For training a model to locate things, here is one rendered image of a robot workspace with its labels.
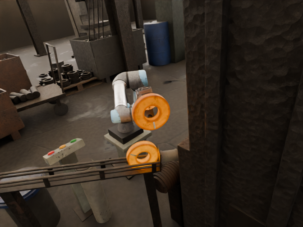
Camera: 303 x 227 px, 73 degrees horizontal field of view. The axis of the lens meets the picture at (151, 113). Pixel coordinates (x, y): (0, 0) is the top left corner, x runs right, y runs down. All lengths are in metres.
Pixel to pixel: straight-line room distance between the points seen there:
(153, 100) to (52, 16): 12.59
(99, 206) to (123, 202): 0.26
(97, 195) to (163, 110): 0.86
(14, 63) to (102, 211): 3.50
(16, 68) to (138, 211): 3.59
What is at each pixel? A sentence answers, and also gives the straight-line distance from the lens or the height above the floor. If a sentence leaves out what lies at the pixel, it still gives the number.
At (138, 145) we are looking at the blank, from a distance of 0.96.
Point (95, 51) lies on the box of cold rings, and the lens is 4.01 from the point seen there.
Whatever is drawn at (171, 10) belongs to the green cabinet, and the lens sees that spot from 4.62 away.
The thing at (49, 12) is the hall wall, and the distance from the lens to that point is 13.25.
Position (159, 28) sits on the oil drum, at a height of 0.79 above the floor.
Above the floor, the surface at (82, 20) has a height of 1.03.
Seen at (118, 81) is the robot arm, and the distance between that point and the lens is 1.37.
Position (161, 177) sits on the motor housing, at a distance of 1.15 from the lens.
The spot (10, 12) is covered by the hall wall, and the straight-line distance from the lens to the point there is 12.74.
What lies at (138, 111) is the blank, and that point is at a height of 0.98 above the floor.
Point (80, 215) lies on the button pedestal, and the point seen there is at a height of 0.01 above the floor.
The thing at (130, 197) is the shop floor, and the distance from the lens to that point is 1.78.
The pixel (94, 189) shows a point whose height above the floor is 0.34.
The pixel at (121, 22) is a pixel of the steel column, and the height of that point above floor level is 1.04.
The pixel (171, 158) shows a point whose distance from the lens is 1.03.
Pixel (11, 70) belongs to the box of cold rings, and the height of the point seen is 0.53.
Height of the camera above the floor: 1.36
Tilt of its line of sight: 29 degrees down
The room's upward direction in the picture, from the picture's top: 8 degrees counter-clockwise
